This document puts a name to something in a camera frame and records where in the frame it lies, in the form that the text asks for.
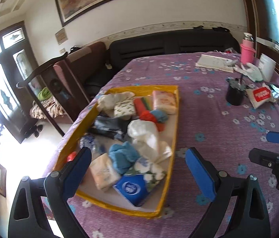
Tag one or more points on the white floral print pack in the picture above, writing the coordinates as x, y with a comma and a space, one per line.
124, 109

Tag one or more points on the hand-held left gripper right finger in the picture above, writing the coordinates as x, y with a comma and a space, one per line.
200, 173

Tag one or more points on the small wall plaque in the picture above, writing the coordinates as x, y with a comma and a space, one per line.
61, 36

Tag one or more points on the black sofa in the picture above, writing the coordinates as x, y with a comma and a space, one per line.
154, 47

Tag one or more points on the beige tissue pack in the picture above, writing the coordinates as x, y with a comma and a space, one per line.
103, 173

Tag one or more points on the large white cloth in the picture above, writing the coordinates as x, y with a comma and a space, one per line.
154, 148

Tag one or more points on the black shoes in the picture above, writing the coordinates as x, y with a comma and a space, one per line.
34, 130

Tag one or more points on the red plastic bag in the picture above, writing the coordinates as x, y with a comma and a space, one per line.
71, 156

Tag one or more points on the yellow tray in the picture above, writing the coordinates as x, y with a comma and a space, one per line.
171, 133

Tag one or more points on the green cloth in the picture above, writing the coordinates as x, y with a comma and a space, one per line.
44, 93

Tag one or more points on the blue white plastic bag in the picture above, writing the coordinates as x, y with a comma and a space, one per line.
91, 143

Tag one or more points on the white glove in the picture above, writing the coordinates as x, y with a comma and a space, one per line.
250, 72

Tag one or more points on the large blue towel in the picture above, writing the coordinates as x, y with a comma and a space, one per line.
123, 157

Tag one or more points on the white cup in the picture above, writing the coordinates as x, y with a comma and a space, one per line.
267, 67

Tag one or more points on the white cardboard piece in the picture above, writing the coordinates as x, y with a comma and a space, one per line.
265, 42

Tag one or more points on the brown patterned cushion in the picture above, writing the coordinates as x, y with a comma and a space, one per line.
45, 109

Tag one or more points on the dark denim cloth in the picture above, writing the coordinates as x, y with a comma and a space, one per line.
109, 126

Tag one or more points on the red tissue pack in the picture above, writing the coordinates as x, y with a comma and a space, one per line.
260, 94

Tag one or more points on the black pen holder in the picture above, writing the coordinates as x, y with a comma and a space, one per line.
234, 94

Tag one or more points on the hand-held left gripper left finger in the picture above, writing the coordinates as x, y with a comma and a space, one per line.
76, 173

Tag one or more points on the red green striped pack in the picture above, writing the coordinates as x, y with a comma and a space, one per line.
143, 104

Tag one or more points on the red cloth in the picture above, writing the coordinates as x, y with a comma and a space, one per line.
146, 116

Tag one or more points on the glass double door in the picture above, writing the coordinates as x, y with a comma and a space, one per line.
18, 62

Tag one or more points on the pink bottle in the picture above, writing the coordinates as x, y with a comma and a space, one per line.
247, 52

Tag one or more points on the wall switch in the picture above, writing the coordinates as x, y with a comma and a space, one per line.
63, 50

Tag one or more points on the cream cloth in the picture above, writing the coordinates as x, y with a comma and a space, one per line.
109, 100

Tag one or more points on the small blue cloth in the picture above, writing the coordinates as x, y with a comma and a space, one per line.
160, 116

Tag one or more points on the wooden chair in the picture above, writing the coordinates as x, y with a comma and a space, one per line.
40, 69

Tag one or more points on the wooden window frame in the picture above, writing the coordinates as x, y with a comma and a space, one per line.
250, 17

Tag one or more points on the white notebook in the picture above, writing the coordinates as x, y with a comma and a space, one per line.
213, 63

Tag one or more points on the blue floral tissue pack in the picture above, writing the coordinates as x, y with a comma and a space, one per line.
132, 187

